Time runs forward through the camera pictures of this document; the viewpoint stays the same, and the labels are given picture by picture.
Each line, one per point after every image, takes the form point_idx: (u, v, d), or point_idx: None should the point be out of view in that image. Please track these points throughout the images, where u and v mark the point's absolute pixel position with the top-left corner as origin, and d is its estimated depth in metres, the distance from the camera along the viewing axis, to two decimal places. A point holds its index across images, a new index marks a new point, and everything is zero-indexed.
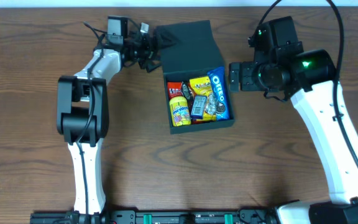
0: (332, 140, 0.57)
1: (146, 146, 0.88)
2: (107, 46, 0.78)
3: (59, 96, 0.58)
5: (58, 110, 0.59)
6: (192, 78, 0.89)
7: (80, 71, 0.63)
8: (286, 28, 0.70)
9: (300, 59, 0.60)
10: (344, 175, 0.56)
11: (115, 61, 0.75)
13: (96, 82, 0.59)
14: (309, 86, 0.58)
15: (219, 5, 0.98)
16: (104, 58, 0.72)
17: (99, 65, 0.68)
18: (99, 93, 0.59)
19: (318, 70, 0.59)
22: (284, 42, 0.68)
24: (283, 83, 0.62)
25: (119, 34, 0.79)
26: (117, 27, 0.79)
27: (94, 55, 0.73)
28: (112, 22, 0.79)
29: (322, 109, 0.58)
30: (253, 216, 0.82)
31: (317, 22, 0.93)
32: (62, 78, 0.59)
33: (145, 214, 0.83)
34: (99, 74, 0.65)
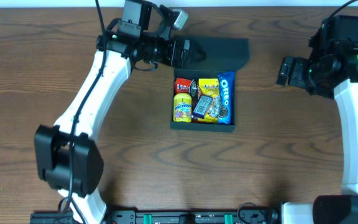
0: None
1: (147, 146, 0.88)
2: (110, 48, 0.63)
3: (37, 150, 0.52)
5: (38, 163, 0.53)
6: (202, 78, 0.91)
7: (65, 119, 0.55)
8: (350, 25, 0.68)
9: (356, 51, 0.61)
10: None
11: (119, 79, 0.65)
13: (81, 143, 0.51)
14: (357, 79, 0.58)
15: (219, 5, 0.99)
16: (104, 79, 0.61)
17: (92, 101, 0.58)
18: (81, 156, 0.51)
19: None
22: (345, 38, 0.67)
24: (331, 71, 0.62)
25: (135, 23, 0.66)
26: (137, 14, 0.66)
27: (93, 67, 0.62)
28: (131, 4, 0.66)
29: None
30: (253, 217, 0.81)
31: (311, 25, 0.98)
32: (40, 127, 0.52)
33: (145, 214, 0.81)
34: (90, 119, 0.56)
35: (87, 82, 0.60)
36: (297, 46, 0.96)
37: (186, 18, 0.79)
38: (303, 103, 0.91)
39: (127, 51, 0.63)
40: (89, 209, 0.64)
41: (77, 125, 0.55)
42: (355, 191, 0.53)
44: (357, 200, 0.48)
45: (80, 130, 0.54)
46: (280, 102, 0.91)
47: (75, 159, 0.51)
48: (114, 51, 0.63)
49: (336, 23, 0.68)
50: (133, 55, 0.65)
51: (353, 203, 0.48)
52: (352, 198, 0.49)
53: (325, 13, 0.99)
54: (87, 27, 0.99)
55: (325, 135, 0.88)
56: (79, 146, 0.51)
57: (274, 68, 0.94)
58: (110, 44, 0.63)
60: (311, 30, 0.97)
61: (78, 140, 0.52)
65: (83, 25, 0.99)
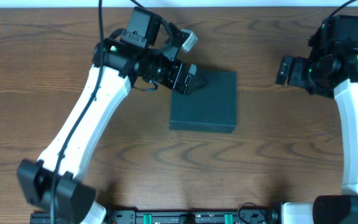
0: None
1: (147, 146, 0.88)
2: (108, 63, 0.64)
3: (22, 183, 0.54)
5: (25, 194, 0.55)
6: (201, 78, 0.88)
7: (51, 153, 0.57)
8: (350, 25, 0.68)
9: (356, 51, 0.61)
10: None
11: (114, 103, 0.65)
13: (63, 183, 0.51)
14: (357, 79, 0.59)
15: (219, 5, 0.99)
16: (97, 104, 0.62)
17: (82, 130, 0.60)
18: (62, 197, 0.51)
19: None
22: (345, 38, 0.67)
24: (332, 71, 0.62)
25: (141, 36, 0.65)
26: (144, 26, 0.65)
27: (87, 88, 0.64)
28: (141, 16, 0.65)
29: None
30: (253, 217, 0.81)
31: (312, 25, 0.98)
32: (24, 160, 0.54)
33: (145, 214, 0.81)
34: (78, 152, 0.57)
35: (78, 107, 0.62)
36: (298, 46, 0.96)
37: (196, 40, 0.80)
38: (302, 103, 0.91)
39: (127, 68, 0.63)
40: (85, 223, 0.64)
41: (62, 162, 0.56)
42: (356, 191, 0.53)
44: (357, 200, 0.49)
45: (64, 167, 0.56)
46: (280, 102, 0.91)
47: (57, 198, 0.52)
48: (112, 67, 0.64)
49: (335, 23, 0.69)
50: (134, 68, 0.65)
51: (352, 203, 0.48)
52: (352, 198, 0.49)
53: (325, 14, 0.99)
54: (87, 28, 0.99)
55: (326, 135, 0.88)
56: (61, 186, 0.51)
57: (274, 69, 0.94)
58: (110, 56, 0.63)
60: (312, 30, 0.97)
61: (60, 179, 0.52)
65: (83, 25, 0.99)
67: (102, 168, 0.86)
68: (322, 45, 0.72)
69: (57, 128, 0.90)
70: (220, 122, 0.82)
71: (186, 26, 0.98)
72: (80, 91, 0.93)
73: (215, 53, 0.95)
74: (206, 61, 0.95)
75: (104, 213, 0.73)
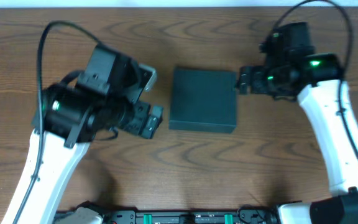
0: (335, 134, 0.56)
1: (147, 146, 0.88)
2: (54, 121, 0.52)
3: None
5: None
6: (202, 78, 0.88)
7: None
8: (301, 31, 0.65)
9: (309, 58, 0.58)
10: (343, 167, 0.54)
11: (67, 172, 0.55)
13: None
14: (316, 83, 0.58)
15: (219, 5, 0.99)
16: (42, 183, 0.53)
17: (29, 212, 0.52)
18: None
19: (325, 70, 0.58)
22: (298, 45, 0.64)
24: (291, 81, 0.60)
25: (102, 81, 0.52)
26: (107, 69, 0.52)
27: (30, 163, 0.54)
28: (102, 58, 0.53)
29: (327, 104, 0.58)
30: (253, 217, 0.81)
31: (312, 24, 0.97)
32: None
33: (145, 214, 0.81)
34: None
35: (25, 185, 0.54)
36: None
37: (156, 77, 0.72)
38: None
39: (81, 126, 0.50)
40: None
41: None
42: (344, 190, 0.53)
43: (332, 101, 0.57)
44: (349, 200, 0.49)
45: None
46: (281, 102, 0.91)
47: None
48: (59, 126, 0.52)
49: (289, 32, 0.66)
50: (88, 122, 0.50)
51: (345, 203, 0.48)
52: (343, 198, 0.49)
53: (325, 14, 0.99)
54: (87, 28, 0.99)
55: None
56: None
57: None
58: (53, 116, 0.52)
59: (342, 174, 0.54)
60: (311, 30, 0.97)
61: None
65: (83, 24, 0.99)
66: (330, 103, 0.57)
67: (102, 168, 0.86)
68: (279, 53, 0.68)
69: None
70: (219, 121, 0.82)
71: (186, 27, 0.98)
72: None
73: (215, 53, 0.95)
74: (206, 61, 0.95)
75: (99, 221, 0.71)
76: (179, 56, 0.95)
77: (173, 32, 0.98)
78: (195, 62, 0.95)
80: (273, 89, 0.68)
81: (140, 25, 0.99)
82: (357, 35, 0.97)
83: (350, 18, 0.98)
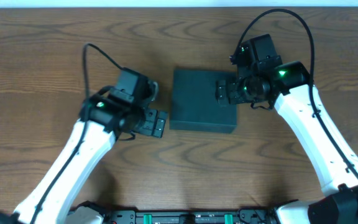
0: (314, 137, 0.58)
1: (147, 146, 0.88)
2: (94, 116, 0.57)
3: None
5: None
6: (202, 79, 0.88)
7: (27, 207, 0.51)
8: (266, 44, 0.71)
9: (276, 68, 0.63)
10: (329, 166, 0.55)
11: (98, 155, 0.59)
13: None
14: (287, 90, 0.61)
15: (219, 5, 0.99)
16: (81, 157, 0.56)
17: (61, 183, 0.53)
18: None
19: (294, 78, 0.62)
22: (265, 56, 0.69)
24: (264, 93, 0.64)
25: (128, 93, 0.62)
26: (133, 84, 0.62)
27: (69, 140, 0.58)
28: (128, 75, 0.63)
29: (301, 108, 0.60)
30: (253, 217, 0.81)
31: (312, 24, 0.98)
32: None
33: (145, 214, 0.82)
34: (56, 206, 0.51)
35: (61, 159, 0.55)
36: (298, 46, 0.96)
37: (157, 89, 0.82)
38: None
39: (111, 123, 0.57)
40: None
41: (39, 215, 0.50)
42: (334, 188, 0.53)
43: (307, 105, 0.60)
44: (340, 197, 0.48)
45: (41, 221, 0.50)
46: None
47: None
48: (97, 121, 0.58)
49: (253, 45, 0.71)
50: (119, 124, 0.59)
51: (337, 201, 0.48)
52: (334, 196, 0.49)
53: (325, 14, 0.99)
54: (87, 28, 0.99)
55: None
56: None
57: None
58: (95, 112, 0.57)
59: (330, 173, 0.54)
60: (312, 30, 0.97)
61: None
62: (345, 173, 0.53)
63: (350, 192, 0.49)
65: (83, 24, 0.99)
66: (304, 107, 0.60)
67: (102, 168, 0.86)
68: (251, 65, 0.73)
69: (56, 128, 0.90)
70: (219, 122, 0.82)
71: (186, 27, 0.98)
72: (79, 91, 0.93)
73: (215, 53, 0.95)
74: (206, 61, 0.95)
75: (99, 221, 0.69)
76: (179, 56, 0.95)
77: (173, 32, 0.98)
78: (195, 62, 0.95)
80: (250, 98, 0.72)
81: (140, 25, 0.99)
82: None
83: (350, 19, 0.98)
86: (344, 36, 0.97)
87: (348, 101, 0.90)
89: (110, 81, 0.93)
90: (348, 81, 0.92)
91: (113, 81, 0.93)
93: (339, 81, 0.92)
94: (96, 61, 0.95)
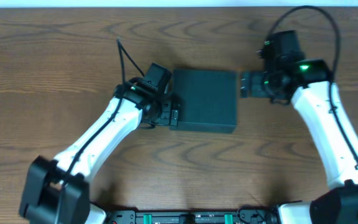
0: (329, 131, 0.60)
1: (147, 146, 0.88)
2: (127, 97, 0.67)
3: (27, 182, 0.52)
5: (23, 196, 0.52)
6: (202, 79, 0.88)
7: (66, 155, 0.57)
8: (291, 40, 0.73)
9: (299, 63, 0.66)
10: (338, 160, 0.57)
11: (127, 128, 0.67)
13: (74, 184, 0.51)
14: (306, 84, 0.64)
15: (219, 5, 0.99)
16: (115, 124, 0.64)
17: (98, 143, 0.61)
18: (71, 195, 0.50)
19: (315, 73, 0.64)
22: (288, 51, 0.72)
24: (284, 85, 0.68)
25: (154, 85, 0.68)
26: (158, 76, 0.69)
27: (108, 108, 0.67)
28: (155, 69, 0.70)
29: (319, 103, 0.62)
30: (253, 217, 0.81)
31: (312, 25, 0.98)
32: (38, 158, 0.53)
33: (145, 214, 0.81)
34: (91, 159, 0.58)
35: (97, 124, 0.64)
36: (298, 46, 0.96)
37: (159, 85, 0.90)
38: None
39: (141, 103, 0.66)
40: None
41: (76, 164, 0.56)
42: (340, 182, 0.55)
43: (324, 101, 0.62)
44: (346, 193, 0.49)
45: (78, 170, 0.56)
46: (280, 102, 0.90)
47: (63, 200, 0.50)
48: (130, 101, 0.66)
49: (280, 41, 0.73)
50: (146, 109, 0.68)
51: (344, 196, 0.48)
52: (339, 190, 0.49)
53: (325, 13, 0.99)
54: (87, 27, 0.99)
55: None
56: (71, 186, 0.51)
57: None
58: (129, 95, 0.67)
59: (338, 168, 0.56)
60: (311, 31, 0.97)
61: (72, 180, 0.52)
62: (353, 170, 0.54)
63: (357, 190, 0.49)
65: (83, 24, 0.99)
66: (322, 103, 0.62)
67: (103, 168, 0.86)
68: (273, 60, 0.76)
69: (56, 127, 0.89)
70: (219, 122, 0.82)
71: (186, 27, 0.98)
72: (79, 91, 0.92)
73: (215, 53, 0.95)
74: (206, 61, 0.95)
75: (104, 216, 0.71)
76: (179, 56, 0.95)
77: (173, 32, 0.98)
78: (195, 62, 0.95)
80: (270, 93, 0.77)
81: (140, 24, 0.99)
82: (357, 35, 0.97)
83: (350, 18, 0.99)
86: (344, 35, 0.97)
87: (347, 101, 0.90)
89: (110, 81, 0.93)
90: (348, 81, 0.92)
91: (113, 80, 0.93)
93: (339, 81, 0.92)
94: (96, 61, 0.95)
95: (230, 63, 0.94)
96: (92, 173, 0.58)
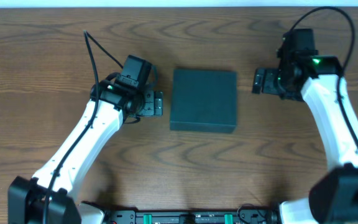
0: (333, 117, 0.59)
1: (147, 146, 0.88)
2: (104, 98, 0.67)
3: (9, 203, 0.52)
5: (8, 219, 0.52)
6: (202, 80, 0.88)
7: (45, 172, 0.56)
8: (306, 37, 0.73)
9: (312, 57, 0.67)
10: (339, 144, 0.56)
11: (109, 130, 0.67)
13: (57, 201, 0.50)
14: (317, 75, 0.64)
15: (219, 5, 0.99)
16: (94, 130, 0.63)
17: (78, 153, 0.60)
18: (55, 214, 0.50)
19: (326, 66, 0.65)
22: (303, 47, 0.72)
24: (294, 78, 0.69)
25: (133, 79, 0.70)
26: (137, 70, 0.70)
27: (87, 107, 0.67)
28: (132, 62, 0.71)
29: (326, 92, 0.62)
30: (253, 217, 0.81)
31: (312, 24, 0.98)
32: (17, 179, 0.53)
33: (145, 214, 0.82)
34: (73, 170, 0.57)
35: (75, 133, 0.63)
36: None
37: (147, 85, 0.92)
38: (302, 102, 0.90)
39: (120, 103, 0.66)
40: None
41: (56, 180, 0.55)
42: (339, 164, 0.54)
43: (332, 90, 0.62)
44: (346, 182, 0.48)
45: (58, 186, 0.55)
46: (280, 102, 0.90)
47: (48, 218, 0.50)
48: (107, 101, 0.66)
49: (295, 35, 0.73)
50: (127, 106, 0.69)
51: (342, 183, 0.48)
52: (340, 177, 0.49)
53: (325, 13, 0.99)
54: (87, 27, 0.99)
55: None
56: (54, 205, 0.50)
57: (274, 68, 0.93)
58: (107, 94, 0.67)
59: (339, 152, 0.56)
60: None
61: (55, 198, 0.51)
62: (353, 155, 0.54)
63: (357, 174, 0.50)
65: (83, 24, 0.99)
66: (329, 92, 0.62)
67: (102, 168, 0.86)
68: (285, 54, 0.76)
69: (56, 128, 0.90)
70: (220, 122, 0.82)
71: (186, 26, 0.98)
72: (79, 91, 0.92)
73: (215, 53, 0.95)
74: (206, 61, 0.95)
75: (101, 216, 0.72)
76: (179, 56, 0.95)
77: (173, 32, 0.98)
78: (195, 62, 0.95)
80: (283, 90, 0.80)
81: (140, 24, 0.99)
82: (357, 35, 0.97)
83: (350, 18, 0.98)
86: (344, 35, 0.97)
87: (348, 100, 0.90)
89: None
90: (348, 81, 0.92)
91: None
93: None
94: (96, 61, 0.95)
95: (230, 63, 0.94)
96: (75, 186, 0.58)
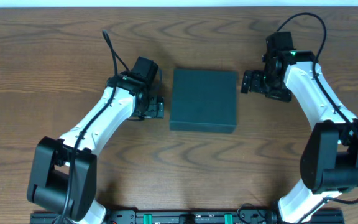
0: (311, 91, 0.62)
1: (147, 145, 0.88)
2: (120, 86, 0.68)
3: (35, 161, 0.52)
5: (30, 179, 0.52)
6: (202, 79, 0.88)
7: (71, 135, 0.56)
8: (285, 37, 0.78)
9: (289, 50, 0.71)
10: (318, 109, 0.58)
11: (125, 112, 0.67)
13: (81, 158, 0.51)
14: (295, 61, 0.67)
15: (219, 5, 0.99)
16: (113, 109, 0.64)
17: (100, 123, 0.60)
18: (80, 169, 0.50)
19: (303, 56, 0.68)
22: (283, 46, 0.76)
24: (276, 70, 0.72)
25: (143, 76, 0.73)
26: (146, 67, 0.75)
27: (102, 96, 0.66)
28: (143, 61, 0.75)
29: (302, 71, 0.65)
30: (253, 217, 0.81)
31: (312, 25, 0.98)
32: (44, 139, 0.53)
33: (145, 214, 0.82)
34: (95, 137, 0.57)
35: (94, 109, 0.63)
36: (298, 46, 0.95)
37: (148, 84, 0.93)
38: None
39: (134, 90, 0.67)
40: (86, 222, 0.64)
41: (82, 142, 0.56)
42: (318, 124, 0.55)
43: (308, 70, 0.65)
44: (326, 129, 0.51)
45: (84, 146, 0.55)
46: (280, 102, 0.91)
47: (73, 174, 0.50)
48: (123, 89, 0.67)
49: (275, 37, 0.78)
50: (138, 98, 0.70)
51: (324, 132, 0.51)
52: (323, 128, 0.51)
53: (325, 14, 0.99)
54: (87, 27, 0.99)
55: None
56: (79, 160, 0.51)
57: None
58: (122, 84, 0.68)
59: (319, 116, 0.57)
60: (311, 30, 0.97)
61: (78, 155, 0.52)
62: (332, 114, 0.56)
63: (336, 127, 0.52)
65: (83, 24, 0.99)
66: (306, 71, 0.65)
67: (102, 168, 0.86)
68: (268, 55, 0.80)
69: (56, 127, 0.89)
70: (219, 122, 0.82)
71: (186, 26, 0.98)
72: (79, 91, 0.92)
73: (215, 53, 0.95)
74: (206, 60, 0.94)
75: (104, 211, 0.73)
76: (179, 56, 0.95)
77: (173, 31, 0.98)
78: (195, 62, 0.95)
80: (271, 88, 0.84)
81: (140, 24, 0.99)
82: None
83: (350, 19, 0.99)
86: (344, 35, 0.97)
87: (348, 100, 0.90)
89: None
90: (348, 81, 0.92)
91: None
93: (339, 81, 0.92)
94: (96, 61, 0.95)
95: (230, 63, 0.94)
96: (97, 150, 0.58)
